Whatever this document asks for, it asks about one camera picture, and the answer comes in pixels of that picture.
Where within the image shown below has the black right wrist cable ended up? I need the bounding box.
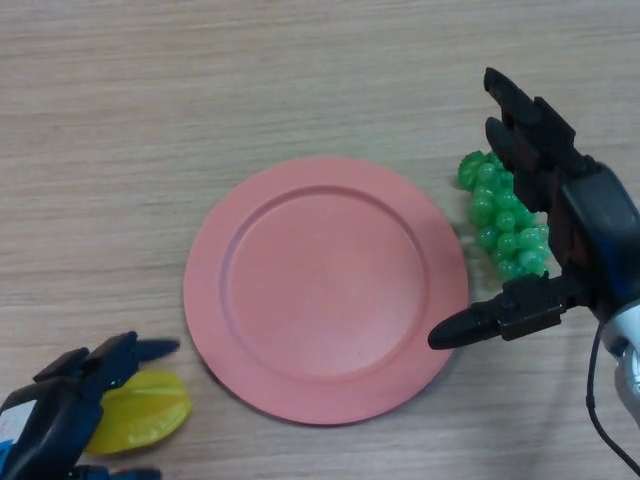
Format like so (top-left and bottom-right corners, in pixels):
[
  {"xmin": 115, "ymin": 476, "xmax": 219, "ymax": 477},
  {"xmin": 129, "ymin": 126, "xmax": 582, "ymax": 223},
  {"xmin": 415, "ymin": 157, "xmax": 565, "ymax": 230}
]
[{"xmin": 584, "ymin": 319, "xmax": 640, "ymax": 474}]

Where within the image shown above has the pink round plate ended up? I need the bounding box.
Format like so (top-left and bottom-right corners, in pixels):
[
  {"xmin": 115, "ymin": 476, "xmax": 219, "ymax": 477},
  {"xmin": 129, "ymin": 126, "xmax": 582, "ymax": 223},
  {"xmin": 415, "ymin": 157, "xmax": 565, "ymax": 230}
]
[{"xmin": 182, "ymin": 155, "xmax": 470, "ymax": 426}]

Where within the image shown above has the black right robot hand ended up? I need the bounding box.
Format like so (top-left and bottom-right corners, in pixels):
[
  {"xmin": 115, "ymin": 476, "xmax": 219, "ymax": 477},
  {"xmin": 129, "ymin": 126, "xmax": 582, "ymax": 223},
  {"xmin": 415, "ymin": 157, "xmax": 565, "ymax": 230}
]
[{"xmin": 428, "ymin": 67, "xmax": 640, "ymax": 351}]

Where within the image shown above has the yellow starfruit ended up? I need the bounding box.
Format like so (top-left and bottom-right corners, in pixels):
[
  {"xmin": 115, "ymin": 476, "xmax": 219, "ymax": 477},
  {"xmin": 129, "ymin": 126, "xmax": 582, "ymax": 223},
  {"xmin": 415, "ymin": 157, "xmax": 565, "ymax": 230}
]
[{"xmin": 84, "ymin": 369, "xmax": 193, "ymax": 455}]

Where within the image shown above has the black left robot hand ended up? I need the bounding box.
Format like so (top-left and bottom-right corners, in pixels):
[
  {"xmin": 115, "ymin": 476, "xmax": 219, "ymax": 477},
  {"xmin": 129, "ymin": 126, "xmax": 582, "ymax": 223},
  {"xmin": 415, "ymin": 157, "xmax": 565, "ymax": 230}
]
[{"xmin": 0, "ymin": 330, "xmax": 181, "ymax": 480}]

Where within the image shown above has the green grape bunch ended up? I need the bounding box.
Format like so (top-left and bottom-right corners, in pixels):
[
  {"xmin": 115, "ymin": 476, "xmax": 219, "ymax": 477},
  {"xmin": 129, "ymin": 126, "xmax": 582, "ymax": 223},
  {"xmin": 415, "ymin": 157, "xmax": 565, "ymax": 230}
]
[{"xmin": 457, "ymin": 149, "xmax": 551, "ymax": 281}]

